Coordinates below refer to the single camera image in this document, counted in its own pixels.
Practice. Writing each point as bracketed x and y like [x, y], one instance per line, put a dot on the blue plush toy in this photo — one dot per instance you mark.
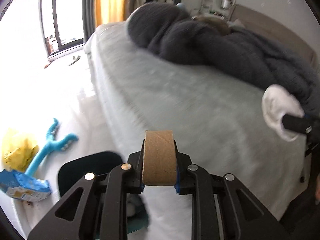
[50, 146]

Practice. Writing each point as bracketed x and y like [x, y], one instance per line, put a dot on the grey bed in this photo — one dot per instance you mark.
[200, 110]

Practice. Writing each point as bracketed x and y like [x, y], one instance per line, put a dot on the black window frame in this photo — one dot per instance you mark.
[56, 17]

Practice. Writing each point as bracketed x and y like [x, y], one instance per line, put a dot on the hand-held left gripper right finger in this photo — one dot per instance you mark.
[182, 172]

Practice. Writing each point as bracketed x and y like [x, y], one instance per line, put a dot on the yellow curtain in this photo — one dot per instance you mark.
[110, 1]

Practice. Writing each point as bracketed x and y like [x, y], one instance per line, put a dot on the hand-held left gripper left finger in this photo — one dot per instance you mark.
[136, 171]

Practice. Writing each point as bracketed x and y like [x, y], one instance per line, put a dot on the brown cardboard tape core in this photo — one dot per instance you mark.
[158, 158]

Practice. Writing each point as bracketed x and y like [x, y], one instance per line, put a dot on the yellow plastic bag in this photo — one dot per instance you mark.
[18, 150]

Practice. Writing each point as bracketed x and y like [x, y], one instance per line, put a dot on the grey curtain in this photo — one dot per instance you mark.
[88, 7]

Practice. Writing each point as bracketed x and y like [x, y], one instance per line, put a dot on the blue printed packet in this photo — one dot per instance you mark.
[23, 186]

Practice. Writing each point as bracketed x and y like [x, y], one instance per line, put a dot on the grey fleece blanket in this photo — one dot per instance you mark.
[225, 50]

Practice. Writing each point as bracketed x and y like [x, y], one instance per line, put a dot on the white shelf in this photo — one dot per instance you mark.
[207, 2]

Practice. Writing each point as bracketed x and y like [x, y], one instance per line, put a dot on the beige headboard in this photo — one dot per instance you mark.
[275, 27]

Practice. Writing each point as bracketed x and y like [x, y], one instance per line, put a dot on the light blue cloth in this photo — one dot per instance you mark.
[180, 5]

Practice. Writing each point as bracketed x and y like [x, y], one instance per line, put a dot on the brown pillow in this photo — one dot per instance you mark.
[215, 23]

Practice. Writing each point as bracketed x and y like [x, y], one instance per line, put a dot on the white plastic bag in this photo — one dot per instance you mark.
[277, 107]

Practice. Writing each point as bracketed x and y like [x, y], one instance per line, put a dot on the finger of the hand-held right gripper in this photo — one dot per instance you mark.
[296, 123]

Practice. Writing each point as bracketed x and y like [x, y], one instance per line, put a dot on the grey slipper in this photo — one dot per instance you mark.
[75, 60]

